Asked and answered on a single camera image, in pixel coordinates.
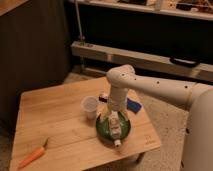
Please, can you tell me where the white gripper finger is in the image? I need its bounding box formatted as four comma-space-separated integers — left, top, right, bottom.
100, 108, 109, 122
119, 111, 129, 122

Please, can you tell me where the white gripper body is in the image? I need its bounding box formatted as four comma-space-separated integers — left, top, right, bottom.
107, 87, 128, 112

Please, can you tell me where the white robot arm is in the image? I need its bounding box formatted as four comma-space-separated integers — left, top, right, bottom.
100, 65, 213, 171

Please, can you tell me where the green plate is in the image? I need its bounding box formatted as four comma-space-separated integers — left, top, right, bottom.
96, 112, 131, 142

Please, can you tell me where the black and white box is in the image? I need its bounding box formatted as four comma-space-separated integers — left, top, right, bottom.
99, 94, 108, 102

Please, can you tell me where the white squeeze bottle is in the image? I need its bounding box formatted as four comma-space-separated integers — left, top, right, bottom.
108, 111, 121, 147

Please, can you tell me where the wooden side table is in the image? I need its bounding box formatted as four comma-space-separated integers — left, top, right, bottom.
10, 77, 161, 171

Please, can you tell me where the orange carrot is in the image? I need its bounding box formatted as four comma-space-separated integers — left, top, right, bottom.
17, 139, 48, 170

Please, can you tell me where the metal vertical pole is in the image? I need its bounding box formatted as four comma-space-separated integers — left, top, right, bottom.
74, 0, 84, 43

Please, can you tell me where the upper shelf with clutter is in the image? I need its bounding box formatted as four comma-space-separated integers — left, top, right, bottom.
68, 0, 213, 21

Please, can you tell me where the white metal frame rail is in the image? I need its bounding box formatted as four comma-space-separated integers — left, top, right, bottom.
71, 41, 213, 82

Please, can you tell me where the black handle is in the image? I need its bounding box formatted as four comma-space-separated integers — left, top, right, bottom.
169, 57, 200, 68

